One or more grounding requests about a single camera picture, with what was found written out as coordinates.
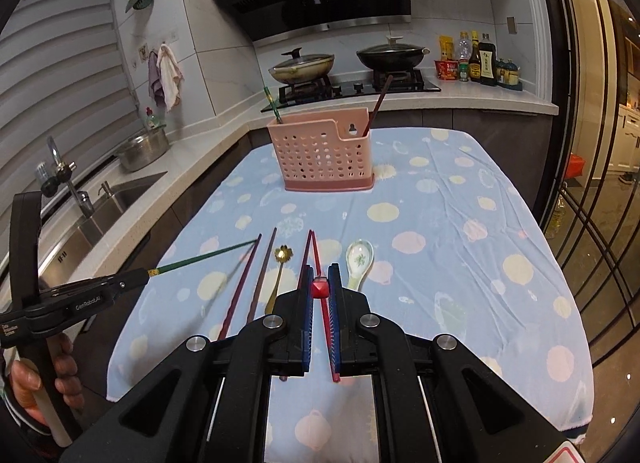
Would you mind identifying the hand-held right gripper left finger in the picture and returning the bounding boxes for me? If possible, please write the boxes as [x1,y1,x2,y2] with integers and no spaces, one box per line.
[60,265,315,463]

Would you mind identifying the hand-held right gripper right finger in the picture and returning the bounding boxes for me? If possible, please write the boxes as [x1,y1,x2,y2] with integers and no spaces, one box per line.
[327,263,571,463]

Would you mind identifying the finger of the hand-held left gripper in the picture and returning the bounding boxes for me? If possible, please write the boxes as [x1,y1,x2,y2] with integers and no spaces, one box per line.
[117,270,151,294]

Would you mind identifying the brown chopstick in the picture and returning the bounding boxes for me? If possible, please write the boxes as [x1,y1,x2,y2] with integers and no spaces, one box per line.
[247,228,278,325]

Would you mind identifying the green chopstick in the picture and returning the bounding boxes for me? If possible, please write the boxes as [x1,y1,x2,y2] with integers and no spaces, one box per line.
[263,86,284,124]
[149,239,260,278]

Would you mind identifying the gold flower spoon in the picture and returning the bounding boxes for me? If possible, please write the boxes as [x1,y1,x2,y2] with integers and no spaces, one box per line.
[264,244,295,315]

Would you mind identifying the maroon chopstick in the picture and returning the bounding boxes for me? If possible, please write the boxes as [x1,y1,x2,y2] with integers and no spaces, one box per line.
[217,234,263,341]

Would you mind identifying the white ceramic spoon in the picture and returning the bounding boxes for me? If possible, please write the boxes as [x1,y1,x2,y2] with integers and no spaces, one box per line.
[345,239,376,291]

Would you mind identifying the pink perforated utensil holder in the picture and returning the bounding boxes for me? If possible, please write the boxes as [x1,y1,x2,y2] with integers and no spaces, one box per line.
[266,110,376,193]

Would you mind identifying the person's left hand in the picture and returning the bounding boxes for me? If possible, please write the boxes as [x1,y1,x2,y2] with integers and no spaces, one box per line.
[10,334,77,426]

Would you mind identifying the stainless steel sink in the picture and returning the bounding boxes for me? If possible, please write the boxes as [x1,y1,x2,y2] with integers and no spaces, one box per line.
[40,172,168,294]

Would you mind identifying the stainless steel pot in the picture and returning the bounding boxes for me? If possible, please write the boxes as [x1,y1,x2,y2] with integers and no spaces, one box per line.
[114,126,171,173]

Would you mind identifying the chrome faucet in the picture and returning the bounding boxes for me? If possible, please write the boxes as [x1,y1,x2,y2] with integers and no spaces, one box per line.
[35,137,94,219]

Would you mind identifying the blue dotted tablecloth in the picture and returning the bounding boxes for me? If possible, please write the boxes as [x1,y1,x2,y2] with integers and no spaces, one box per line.
[106,127,596,463]

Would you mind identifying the white kitchen counter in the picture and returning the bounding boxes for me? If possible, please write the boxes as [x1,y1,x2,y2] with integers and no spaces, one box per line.
[0,78,560,324]

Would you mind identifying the purple hanging cloth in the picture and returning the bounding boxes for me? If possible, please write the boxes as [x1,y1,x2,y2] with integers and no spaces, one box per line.
[148,49,164,106]

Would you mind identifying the white pink hanging cloth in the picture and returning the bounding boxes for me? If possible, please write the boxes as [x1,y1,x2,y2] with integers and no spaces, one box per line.
[156,43,184,112]

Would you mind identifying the white window blind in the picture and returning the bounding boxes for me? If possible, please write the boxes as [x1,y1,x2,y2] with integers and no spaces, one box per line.
[0,0,142,224]

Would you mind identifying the dark red chopstick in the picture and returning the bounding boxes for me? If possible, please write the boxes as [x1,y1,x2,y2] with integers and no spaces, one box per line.
[361,76,394,136]

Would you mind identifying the black gas stove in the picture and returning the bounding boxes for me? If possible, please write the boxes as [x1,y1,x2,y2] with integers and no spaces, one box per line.
[260,68,442,113]

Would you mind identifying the beige pan with glass lid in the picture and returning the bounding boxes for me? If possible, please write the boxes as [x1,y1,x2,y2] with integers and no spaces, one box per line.
[268,47,335,85]

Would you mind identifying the black wok with lid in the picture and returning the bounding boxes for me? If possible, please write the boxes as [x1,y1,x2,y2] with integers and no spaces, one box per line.
[356,34,431,71]

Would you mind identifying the dark sauce bottle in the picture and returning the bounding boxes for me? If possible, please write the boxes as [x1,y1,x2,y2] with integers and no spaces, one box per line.
[477,33,498,87]

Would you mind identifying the blue seasoning jars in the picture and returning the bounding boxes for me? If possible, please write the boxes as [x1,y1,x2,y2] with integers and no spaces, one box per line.
[497,59,522,90]

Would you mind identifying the glass sliding door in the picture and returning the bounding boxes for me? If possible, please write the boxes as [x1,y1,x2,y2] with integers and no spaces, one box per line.
[532,0,640,359]

